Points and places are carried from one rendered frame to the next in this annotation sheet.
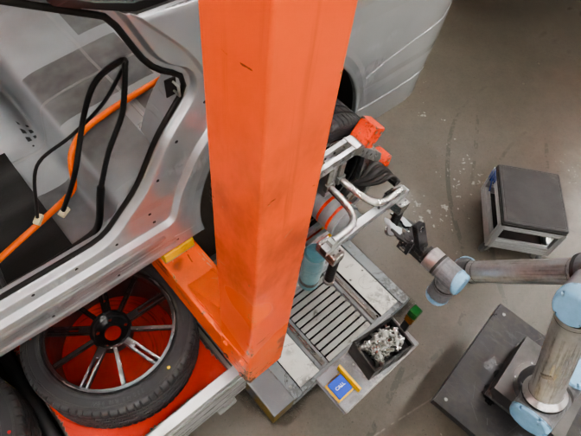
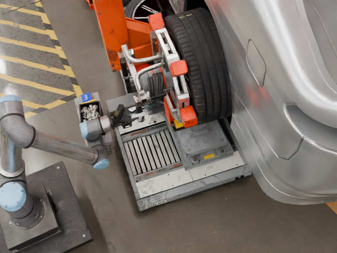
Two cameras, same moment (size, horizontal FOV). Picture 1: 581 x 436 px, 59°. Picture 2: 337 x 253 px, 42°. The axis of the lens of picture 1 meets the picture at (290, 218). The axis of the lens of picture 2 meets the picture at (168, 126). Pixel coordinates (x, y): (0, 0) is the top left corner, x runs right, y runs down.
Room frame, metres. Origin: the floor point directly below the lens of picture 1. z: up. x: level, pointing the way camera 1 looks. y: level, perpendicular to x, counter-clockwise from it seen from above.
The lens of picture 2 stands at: (2.11, -1.48, 2.85)
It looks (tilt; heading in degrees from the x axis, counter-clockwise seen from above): 57 degrees down; 126
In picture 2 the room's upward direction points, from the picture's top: 6 degrees counter-clockwise
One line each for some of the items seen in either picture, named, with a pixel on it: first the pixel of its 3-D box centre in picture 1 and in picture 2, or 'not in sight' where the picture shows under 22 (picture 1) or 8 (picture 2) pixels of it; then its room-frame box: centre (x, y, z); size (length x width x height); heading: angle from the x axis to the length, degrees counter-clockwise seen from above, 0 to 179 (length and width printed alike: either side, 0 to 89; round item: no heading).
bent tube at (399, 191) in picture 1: (373, 179); (151, 73); (1.16, -0.27, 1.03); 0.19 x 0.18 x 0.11; 49
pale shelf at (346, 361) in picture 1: (368, 362); (93, 120); (0.71, -0.40, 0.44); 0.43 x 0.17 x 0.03; 139
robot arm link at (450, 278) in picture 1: (450, 275); (91, 128); (0.95, -0.61, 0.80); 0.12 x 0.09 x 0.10; 49
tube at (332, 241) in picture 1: (333, 208); (141, 47); (1.01, -0.14, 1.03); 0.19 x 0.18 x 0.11; 49
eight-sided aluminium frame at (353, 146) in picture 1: (322, 200); (169, 75); (1.17, -0.11, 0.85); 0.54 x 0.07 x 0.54; 139
